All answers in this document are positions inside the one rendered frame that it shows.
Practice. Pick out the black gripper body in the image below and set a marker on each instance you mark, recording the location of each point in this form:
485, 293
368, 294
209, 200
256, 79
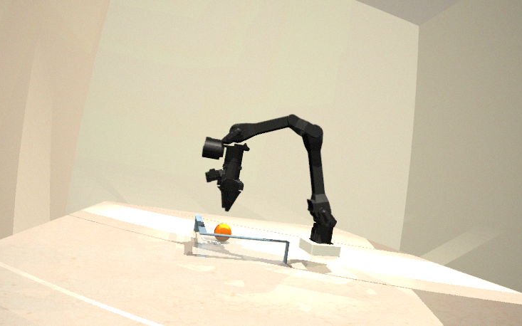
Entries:
232, 181

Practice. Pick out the clear glass corner walls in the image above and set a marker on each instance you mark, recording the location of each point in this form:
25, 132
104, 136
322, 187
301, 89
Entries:
238, 249

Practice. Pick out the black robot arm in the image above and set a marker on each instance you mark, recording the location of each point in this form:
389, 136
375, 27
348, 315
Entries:
312, 134

